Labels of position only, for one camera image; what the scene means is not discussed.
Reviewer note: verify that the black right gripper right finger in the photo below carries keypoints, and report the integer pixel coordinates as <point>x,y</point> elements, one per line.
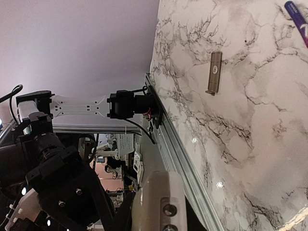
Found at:
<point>193,222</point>

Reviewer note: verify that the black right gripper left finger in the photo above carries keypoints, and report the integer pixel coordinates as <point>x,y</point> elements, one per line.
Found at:
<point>123,218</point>

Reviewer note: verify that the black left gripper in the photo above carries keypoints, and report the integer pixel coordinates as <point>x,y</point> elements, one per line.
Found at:
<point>70,191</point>

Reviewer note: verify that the white remote control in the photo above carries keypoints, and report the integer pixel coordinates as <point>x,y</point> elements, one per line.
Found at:
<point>159,205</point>

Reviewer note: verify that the grey battery cover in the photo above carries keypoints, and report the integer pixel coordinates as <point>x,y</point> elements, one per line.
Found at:
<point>214,73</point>

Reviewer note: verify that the black battery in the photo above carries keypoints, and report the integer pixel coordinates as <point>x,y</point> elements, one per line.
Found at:
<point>298,19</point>

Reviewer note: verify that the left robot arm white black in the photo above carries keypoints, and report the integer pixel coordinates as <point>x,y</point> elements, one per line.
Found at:
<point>34,140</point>

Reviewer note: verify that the front aluminium rail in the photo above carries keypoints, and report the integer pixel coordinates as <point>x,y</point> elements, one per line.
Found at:
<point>176,158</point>

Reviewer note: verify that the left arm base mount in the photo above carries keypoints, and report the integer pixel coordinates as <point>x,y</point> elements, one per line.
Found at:
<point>156,110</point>

